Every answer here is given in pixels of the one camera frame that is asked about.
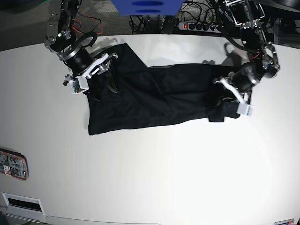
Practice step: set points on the orange-edged circuit board case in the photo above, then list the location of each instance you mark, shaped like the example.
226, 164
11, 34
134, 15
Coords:
13, 164

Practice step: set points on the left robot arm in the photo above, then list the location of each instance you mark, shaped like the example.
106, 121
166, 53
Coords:
240, 22

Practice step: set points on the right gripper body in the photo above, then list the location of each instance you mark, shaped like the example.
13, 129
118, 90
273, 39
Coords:
82, 64

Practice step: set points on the blue plastic bin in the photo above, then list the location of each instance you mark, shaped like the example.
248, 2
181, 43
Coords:
147, 7

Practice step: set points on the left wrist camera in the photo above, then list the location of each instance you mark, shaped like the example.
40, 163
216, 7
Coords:
245, 109

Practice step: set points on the white table cable slot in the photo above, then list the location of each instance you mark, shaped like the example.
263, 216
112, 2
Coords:
17, 202

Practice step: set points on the white power strip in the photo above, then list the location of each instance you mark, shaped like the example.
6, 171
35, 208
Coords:
199, 27

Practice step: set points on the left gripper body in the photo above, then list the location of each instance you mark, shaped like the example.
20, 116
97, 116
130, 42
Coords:
236, 86

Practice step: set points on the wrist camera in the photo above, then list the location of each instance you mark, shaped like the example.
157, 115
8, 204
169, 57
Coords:
79, 85
245, 109

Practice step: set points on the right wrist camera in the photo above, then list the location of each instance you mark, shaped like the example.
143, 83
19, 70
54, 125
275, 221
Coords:
79, 85

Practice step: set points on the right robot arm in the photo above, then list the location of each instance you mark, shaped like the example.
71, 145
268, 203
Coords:
71, 50

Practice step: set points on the black T-shirt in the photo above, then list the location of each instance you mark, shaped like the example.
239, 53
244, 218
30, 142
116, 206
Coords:
158, 96

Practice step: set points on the sticker at table edge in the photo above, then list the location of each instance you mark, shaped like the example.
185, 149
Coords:
285, 222

